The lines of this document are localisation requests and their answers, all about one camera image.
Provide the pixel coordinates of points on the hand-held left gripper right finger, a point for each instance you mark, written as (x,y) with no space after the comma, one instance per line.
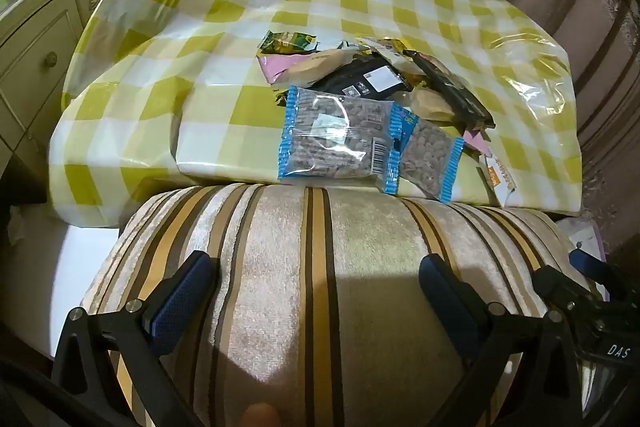
(450,312)

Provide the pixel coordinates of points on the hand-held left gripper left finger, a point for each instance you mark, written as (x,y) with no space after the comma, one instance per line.
(175,307)

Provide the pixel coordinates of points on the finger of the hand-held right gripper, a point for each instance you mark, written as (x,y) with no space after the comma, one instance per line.
(555,283)
(585,260)

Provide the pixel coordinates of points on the white bin with purple rim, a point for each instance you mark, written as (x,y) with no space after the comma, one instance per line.
(582,234)

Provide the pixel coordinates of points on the orange and white packet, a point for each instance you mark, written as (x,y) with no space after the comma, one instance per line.
(497,179)

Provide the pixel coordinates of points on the small blue-edged peanut packet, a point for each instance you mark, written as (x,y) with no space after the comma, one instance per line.
(430,154)

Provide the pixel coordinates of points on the small pale pink packet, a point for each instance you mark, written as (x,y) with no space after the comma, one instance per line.
(475,141)

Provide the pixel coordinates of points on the short beige snack packet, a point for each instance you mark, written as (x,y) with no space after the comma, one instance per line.
(430,104)

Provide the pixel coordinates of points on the large blue-edged peanut packet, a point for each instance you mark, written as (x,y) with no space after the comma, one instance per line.
(335,137)

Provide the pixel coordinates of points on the dark brown long packet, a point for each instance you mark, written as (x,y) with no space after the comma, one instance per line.
(450,88)

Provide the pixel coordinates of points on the black packet with white label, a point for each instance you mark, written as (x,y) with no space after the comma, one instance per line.
(350,79)

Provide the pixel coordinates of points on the pink snack packet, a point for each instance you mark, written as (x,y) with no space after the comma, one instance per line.
(274,68)

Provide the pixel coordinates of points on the long beige bread packet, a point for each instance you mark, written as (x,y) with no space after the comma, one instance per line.
(320,62)

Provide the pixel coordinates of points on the green snack packet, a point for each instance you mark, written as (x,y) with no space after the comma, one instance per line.
(290,42)

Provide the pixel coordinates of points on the person's left hand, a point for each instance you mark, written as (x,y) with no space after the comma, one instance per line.
(260,416)

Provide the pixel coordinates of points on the striped beige sofa armrest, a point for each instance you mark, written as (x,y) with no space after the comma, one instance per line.
(320,282)

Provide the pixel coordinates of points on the yellow checked tablecloth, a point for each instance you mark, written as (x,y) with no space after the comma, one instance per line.
(200,107)

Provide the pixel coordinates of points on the round drawer knob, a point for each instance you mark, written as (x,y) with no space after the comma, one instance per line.
(50,58)

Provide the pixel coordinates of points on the cream wooden cabinet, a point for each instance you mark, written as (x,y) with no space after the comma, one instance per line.
(35,32)

